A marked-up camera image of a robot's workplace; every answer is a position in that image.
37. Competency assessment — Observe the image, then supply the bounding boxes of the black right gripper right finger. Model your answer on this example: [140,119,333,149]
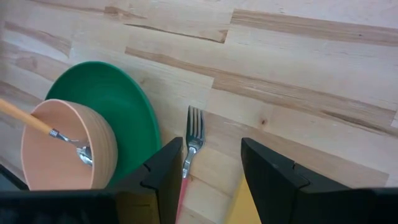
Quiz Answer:
[240,137,398,224]

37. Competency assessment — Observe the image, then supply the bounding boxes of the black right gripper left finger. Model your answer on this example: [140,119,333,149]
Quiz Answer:
[104,136,185,224]

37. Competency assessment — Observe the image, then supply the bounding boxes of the fork with red handle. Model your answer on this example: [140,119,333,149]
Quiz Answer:
[175,105,206,224]

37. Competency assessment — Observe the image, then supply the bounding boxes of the green plastic plate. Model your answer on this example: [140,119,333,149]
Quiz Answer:
[44,60,163,188]

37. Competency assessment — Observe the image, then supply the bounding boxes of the orange plastic bowl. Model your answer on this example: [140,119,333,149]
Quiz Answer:
[21,98,119,192]

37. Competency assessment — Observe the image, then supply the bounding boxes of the spoon with orange handle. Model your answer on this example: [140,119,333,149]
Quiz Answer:
[0,97,94,167]

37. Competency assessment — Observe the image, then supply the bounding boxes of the yellow cloth napkin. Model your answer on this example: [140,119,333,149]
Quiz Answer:
[223,175,262,224]

